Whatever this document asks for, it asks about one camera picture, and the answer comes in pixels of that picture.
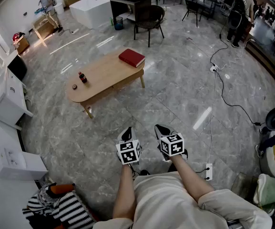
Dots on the wooden coffee table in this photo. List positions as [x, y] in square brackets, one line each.
[104, 73]

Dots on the white box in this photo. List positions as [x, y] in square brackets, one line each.
[20, 166]

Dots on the person's right forearm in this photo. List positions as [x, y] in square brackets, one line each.
[189, 178]

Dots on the dark box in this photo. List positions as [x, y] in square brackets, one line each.
[18, 67]

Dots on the white bathtub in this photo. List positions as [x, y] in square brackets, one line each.
[92, 11]

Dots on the wooden crate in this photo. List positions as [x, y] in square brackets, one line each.
[43, 28]

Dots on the red hardcover book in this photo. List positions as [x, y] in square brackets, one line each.
[131, 56]

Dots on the person's black shoe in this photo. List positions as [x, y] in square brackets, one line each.
[172, 168]
[145, 172]

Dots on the green bottle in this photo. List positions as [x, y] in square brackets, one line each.
[111, 21]

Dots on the black white striped cushion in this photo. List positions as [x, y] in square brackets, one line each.
[73, 211]

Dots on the dark soda bottle red cap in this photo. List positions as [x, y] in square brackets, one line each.
[83, 78]

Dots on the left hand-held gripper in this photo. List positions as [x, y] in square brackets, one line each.
[127, 151]

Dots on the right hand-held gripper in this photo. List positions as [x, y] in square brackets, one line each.
[171, 145]

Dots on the person's beige shirt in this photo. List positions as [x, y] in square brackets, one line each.
[163, 204]

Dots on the black mesh waste bin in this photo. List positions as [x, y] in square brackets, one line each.
[118, 24]

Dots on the person's left forearm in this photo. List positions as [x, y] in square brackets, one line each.
[125, 192]

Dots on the white sink cabinet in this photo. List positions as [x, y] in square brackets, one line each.
[8, 96]

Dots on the wooden drawer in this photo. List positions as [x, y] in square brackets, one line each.
[127, 81]

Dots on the dark desk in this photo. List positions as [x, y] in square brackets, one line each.
[120, 6]

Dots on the black bottle cap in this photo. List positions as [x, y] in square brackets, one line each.
[74, 86]

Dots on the black metal chair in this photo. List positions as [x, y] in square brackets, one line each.
[194, 7]

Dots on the green towel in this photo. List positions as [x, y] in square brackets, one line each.
[267, 190]

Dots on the long white power strip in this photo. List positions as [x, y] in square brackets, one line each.
[75, 31]

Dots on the orange chair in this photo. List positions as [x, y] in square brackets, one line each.
[63, 189]

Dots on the dark wicker chair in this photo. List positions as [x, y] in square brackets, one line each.
[149, 15]

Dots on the small wooden box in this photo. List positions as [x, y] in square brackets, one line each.
[23, 44]

